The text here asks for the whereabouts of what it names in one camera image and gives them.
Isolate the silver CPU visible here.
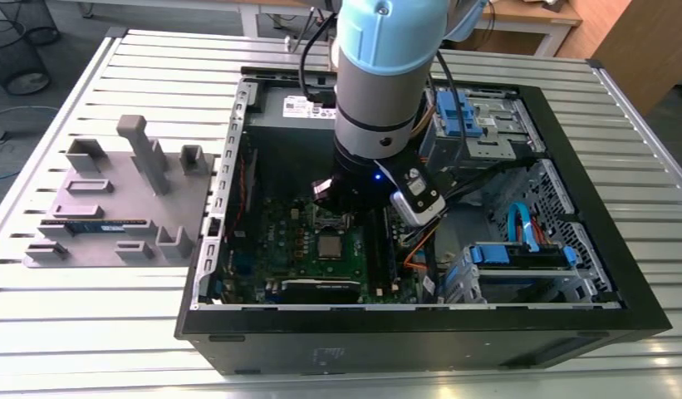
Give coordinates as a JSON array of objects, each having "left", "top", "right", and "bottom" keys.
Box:
[{"left": 316, "top": 237, "right": 343, "bottom": 259}]

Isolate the black RAM slot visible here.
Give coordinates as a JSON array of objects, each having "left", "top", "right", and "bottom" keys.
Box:
[
  {"left": 364, "top": 210, "right": 380, "bottom": 293},
  {"left": 378, "top": 210, "right": 395, "bottom": 293},
  {"left": 371, "top": 210, "right": 387, "bottom": 293}
]

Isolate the green motherboard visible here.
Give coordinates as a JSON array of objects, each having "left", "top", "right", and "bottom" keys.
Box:
[{"left": 223, "top": 189, "right": 424, "bottom": 304}]

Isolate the grey power supply unit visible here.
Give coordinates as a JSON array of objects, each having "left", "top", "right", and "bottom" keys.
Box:
[{"left": 244, "top": 86, "right": 339, "bottom": 190}]

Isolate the black graphics card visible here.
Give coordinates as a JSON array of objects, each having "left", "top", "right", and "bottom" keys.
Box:
[{"left": 279, "top": 277, "right": 362, "bottom": 304}]

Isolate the metal drive cage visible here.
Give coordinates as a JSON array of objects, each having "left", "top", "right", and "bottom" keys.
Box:
[{"left": 420, "top": 89, "right": 547, "bottom": 184}]

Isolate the blue plastic drive latch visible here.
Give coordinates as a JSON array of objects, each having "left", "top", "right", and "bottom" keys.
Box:
[
  {"left": 446, "top": 117, "right": 482, "bottom": 137},
  {"left": 436, "top": 91, "right": 475, "bottom": 120}
]

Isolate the blue disk carrier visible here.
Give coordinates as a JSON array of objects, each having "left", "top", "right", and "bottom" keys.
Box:
[{"left": 468, "top": 244, "right": 578, "bottom": 271}]

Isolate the black PC case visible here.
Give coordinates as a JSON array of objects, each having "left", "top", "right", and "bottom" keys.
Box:
[{"left": 174, "top": 65, "right": 674, "bottom": 377}]

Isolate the metal disk bay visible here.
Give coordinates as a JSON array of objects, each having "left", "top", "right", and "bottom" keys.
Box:
[{"left": 436, "top": 240, "right": 596, "bottom": 304}]

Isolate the grey parts rack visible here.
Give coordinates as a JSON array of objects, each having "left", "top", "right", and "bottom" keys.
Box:
[{"left": 21, "top": 115, "right": 223, "bottom": 269}]

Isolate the green RAM stick blue label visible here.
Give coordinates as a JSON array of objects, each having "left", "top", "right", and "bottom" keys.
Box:
[{"left": 43, "top": 219, "right": 148, "bottom": 234}]

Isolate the wooden desk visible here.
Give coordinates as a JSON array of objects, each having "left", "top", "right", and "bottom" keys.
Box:
[{"left": 472, "top": 0, "right": 583, "bottom": 57}]

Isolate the wooden cabinet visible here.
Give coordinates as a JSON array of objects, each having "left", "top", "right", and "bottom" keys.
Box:
[{"left": 592, "top": 0, "right": 682, "bottom": 116}]

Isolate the large black mesh bin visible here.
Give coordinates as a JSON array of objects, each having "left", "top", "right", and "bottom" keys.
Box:
[{"left": 0, "top": 18, "right": 51, "bottom": 96}]

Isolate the small black mesh bin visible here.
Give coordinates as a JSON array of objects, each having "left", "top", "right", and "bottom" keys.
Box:
[{"left": 1, "top": 0, "right": 63, "bottom": 47}]

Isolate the silver rounded wrist camera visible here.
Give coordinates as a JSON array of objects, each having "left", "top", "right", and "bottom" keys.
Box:
[{"left": 382, "top": 160, "right": 448, "bottom": 228}]

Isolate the black sleeved cable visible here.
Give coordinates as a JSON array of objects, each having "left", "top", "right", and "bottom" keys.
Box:
[{"left": 400, "top": 160, "right": 540, "bottom": 246}]

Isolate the thin black cable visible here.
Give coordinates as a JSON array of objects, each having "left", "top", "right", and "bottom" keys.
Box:
[{"left": 428, "top": 49, "right": 468, "bottom": 180}]

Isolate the blue flat wire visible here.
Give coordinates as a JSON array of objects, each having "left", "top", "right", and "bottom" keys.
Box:
[{"left": 506, "top": 201, "right": 540, "bottom": 254}]

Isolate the thick black cable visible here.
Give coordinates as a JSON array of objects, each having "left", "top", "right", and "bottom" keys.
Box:
[{"left": 299, "top": 11, "right": 338, "bottom": 105}]

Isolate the red orange wire bundle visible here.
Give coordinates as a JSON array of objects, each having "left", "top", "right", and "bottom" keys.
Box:
[{"left": 531, "top": 218, "right": 550, "bottom": 249}]

